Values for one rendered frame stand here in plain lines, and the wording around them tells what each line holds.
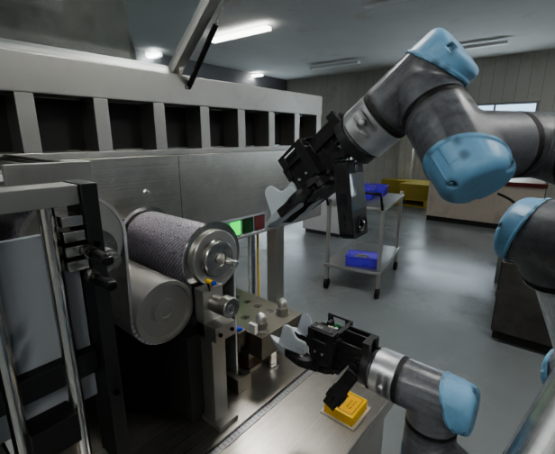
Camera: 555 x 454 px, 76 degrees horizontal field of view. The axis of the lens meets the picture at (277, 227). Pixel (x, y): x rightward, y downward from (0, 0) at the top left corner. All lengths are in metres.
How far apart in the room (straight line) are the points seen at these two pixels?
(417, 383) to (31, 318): 0.52
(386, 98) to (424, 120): 0.07
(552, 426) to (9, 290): 0.65
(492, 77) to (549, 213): 8.62
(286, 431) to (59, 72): 0.89
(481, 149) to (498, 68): 8.88
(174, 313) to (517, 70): 8.88
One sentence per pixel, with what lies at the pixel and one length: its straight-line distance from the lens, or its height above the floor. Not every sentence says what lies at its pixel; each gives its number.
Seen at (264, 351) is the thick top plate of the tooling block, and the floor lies 0.99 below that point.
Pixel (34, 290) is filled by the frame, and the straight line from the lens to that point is 0.49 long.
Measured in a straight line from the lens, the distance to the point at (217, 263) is 0.73.
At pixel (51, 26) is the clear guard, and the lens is 0.94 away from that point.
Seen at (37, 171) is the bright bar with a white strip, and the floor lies 1.45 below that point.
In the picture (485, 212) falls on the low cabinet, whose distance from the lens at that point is 6.88.
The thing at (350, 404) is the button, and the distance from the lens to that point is 0.88.
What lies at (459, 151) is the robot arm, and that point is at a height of 1.48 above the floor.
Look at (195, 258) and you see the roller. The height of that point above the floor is 1.26.
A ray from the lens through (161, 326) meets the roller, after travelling 0.72.
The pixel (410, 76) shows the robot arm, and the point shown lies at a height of 1.56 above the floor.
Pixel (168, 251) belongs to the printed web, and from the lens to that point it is 0.76.
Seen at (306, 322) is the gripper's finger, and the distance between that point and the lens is 0.74.
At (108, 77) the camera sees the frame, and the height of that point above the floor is 1.62.
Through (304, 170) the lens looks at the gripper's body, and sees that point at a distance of 0.54.
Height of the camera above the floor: 1.49
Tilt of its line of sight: 14 degrees down
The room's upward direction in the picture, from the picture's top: straight up
